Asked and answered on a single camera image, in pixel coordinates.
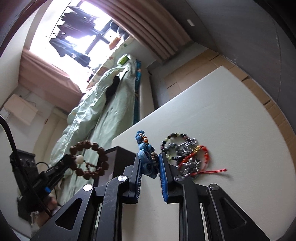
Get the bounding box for orange plush toy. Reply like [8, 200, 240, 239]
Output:
[109, 37, 121, 50]

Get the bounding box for blue flower knot bracelet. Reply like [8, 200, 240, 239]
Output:
[134, 130, 160, 179]

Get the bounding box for green item on bed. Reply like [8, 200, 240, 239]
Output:
[117, 55, 129, 66]

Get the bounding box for dark blue cushion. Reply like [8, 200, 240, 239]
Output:
[109, 21, 130, 40]

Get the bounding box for black garment on bed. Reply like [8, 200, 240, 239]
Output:
[106, 76, 120, 103]

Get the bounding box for person's left hand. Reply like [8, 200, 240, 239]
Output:
[36, 197, 58, 227]

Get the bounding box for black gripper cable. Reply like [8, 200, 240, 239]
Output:
[0, 114, 18, 158]

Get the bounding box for black jewelry box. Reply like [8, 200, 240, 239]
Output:
[93, 146, 136, 187]

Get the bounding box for pink curtain left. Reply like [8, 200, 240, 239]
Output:
[18, 49, 83, 113]

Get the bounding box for hanging dark clothes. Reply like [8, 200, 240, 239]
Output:
[49, 5, 103, 67]

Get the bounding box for brown wooden bead bracelet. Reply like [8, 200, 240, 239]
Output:
[69, 140, 110, 180]

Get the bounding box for pink curtain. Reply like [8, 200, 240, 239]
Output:
[89, 0, 192, 62]
[18, 49, 83, 113]

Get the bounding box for dark and green bead bracelet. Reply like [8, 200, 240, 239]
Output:
[160, 132, 199, 160]

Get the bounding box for silver chain necklace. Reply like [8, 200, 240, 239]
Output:
[165, 138, 201, 181]

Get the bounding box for light green duvet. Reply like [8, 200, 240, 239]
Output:
[49, 67, 124, 167]

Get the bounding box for red string bracelet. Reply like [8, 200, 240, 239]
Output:
[176, 145, 228, 177]

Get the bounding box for green bed sheet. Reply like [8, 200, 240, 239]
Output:
[49, 54, 142, 200]

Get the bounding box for pink curtain right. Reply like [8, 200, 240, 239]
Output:
[89, 0, 192, 62]

